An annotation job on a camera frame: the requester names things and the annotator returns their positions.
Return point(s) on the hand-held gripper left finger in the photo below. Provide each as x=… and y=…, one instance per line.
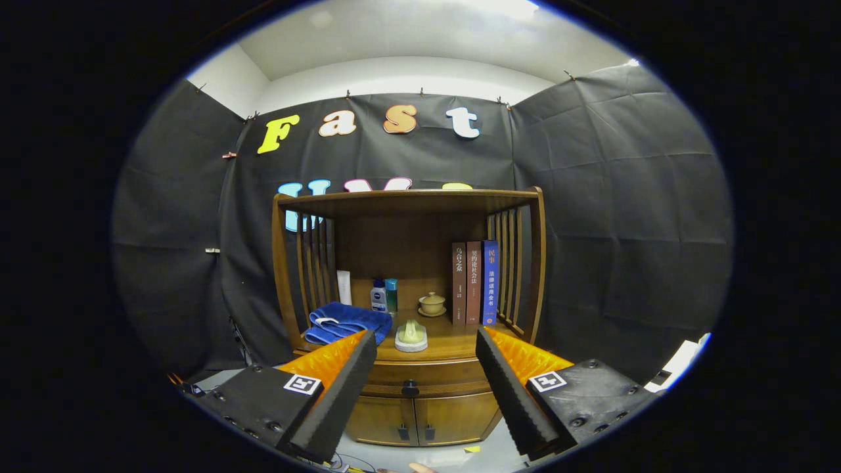
x=341, y=401

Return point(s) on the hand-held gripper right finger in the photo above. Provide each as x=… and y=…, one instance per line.
x=509, y=394

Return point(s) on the brown wooden drawer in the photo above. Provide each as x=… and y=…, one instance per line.
x=447, y=378

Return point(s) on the black drawer knob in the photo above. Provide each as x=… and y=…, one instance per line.
x=410, y=389

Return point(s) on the wooden cabinet door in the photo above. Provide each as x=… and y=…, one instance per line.
x=381, y=420
x=453, y=417

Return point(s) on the brown wooden countertop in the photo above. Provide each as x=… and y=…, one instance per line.
x=447, y=341

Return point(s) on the brown wooden cabinet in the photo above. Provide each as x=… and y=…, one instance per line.
x=407, y=243

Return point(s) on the blue folded towel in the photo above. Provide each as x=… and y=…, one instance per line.
x=348, y=318

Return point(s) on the white and blue bottle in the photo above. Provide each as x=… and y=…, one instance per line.
x=378, y=299

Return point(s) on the white tube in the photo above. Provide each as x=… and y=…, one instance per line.
x=343, y=288

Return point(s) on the blue book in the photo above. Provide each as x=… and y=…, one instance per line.
x=490, y=282

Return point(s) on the teal clear bottle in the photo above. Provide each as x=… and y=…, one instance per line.
x=391, y=295

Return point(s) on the reddish brown book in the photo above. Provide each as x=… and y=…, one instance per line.
x=474, y=282

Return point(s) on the beige lidded tea cup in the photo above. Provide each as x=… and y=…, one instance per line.
x=431, y=304

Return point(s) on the dark brown book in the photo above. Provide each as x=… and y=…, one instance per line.
x=458, y=282

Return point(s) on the white panel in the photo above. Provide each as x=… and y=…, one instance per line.
x=680, y=358

